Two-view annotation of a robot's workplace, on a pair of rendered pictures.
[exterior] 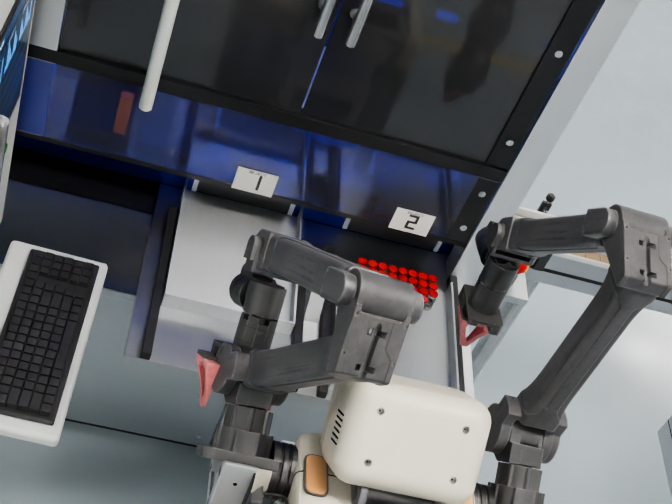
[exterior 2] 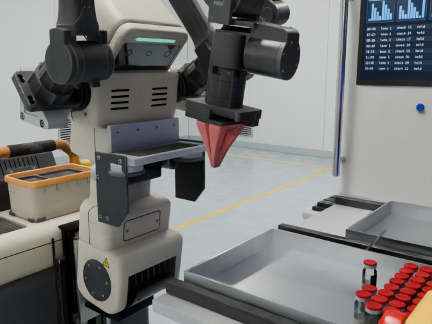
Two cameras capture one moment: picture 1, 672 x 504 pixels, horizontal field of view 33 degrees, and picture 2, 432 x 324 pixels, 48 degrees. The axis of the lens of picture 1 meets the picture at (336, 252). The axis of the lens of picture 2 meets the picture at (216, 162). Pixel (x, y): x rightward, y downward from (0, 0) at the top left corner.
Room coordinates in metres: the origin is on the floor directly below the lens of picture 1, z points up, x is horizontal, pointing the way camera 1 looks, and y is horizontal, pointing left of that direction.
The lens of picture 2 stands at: (2.11, -0.72, 1.23)
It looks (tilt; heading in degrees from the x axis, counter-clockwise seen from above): 11 degrees down; 143
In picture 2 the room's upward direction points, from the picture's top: straight up
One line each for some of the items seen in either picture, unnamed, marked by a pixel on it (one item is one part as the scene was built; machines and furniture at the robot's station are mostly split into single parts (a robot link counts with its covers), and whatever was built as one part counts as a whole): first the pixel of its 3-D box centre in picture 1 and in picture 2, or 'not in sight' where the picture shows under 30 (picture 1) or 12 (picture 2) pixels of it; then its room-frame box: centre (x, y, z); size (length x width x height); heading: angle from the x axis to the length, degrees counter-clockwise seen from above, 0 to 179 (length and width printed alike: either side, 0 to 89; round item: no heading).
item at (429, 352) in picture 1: (393, 333); (321, 281); (1.65, -0.18, 0.90); 0.34 x 0.26 x 0.04; 15
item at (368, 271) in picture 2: not in sight; (369, 276); (1.69, -0.11, 0.90); 0.02 x 0.02 x 0.04
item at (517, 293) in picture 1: (497, 274); not in sight; (1.98, -0.36, 0.87); 0.14 x 0.13 x 0.02; 15
